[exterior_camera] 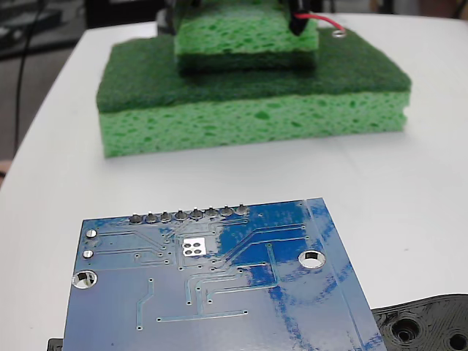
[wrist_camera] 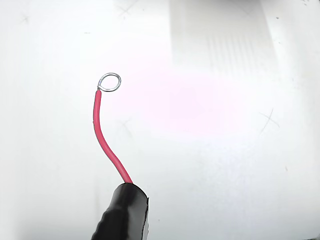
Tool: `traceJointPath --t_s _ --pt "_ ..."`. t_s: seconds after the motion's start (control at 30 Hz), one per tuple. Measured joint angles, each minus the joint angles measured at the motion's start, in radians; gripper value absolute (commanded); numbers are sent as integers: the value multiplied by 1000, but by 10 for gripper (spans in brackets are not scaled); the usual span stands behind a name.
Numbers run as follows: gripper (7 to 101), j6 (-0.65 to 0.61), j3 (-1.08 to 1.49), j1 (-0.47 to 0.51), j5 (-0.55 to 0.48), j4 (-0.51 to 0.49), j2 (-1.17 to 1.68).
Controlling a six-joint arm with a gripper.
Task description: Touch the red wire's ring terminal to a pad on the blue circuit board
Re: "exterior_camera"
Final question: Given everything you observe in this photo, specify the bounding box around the red wire with ring terminal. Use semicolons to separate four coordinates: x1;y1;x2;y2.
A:
294;13;347;39

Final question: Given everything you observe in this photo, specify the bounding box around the blue printed circuit board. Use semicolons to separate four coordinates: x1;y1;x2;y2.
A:
61;197;388;351

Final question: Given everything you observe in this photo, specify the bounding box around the small green scrub sponge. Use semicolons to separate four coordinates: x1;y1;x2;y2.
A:
173;0;320;77

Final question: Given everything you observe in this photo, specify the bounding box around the large green scrub sponge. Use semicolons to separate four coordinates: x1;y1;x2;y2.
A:
95;27;413;159

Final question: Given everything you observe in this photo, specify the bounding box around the black plastic part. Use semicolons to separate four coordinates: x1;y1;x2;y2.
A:
46;292;468;351

